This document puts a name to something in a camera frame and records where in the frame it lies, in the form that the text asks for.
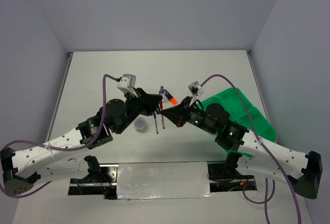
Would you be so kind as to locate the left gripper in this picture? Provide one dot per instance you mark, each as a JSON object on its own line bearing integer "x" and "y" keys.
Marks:
{"x": 149, "y": 103}

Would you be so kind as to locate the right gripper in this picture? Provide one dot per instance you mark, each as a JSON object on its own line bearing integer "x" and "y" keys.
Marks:
{"x": 178, "y": 114}

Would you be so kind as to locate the red pen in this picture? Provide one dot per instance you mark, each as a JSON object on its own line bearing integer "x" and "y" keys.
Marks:
{"x": 162, "y": 117}

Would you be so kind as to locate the blue ballpoint pen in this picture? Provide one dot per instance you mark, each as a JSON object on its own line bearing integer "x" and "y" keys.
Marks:
{"x": 155, "y": 120}

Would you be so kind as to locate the orange cap highlighter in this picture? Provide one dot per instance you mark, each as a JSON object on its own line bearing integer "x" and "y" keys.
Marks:
{"x": 172, "y": 100}

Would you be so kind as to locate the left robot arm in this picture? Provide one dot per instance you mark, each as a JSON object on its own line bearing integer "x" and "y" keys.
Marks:
{"x": 55, "y": 160}

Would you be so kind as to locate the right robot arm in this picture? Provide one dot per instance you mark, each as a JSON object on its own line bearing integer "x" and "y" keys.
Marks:
{"x": 251, "y": 155}

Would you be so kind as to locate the white glue bottle blue cap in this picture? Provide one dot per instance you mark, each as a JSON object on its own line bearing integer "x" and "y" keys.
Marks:
{"x": 162, "y": 93}

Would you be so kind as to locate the clear jar of paper clips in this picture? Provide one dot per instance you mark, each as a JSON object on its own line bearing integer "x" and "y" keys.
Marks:
{"x": 140, "y": 124}

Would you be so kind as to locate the green plastic organizer tray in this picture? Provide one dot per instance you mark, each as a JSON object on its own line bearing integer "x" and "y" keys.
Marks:
{"x": 231, "y": 102}

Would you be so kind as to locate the silver tape strip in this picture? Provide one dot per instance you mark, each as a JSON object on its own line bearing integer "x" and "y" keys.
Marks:
{"x": 148, "y": 181}

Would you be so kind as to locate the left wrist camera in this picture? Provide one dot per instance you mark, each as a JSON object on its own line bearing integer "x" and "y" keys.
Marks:
{"x": 127, "y": 82}

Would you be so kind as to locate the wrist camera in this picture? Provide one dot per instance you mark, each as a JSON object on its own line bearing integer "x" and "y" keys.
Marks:
{"x": 195, "y": 89}
{"x": 127, "y": 82}

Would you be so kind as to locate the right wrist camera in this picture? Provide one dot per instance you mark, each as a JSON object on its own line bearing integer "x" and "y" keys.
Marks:
{"x": 195, "y": 89}

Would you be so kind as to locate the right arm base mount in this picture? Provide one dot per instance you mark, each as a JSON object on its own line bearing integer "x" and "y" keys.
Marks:
{"x": 221, "y": 181}

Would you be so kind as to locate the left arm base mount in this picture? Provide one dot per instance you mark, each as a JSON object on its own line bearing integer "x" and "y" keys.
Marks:
{"x": 104, "y": 185}

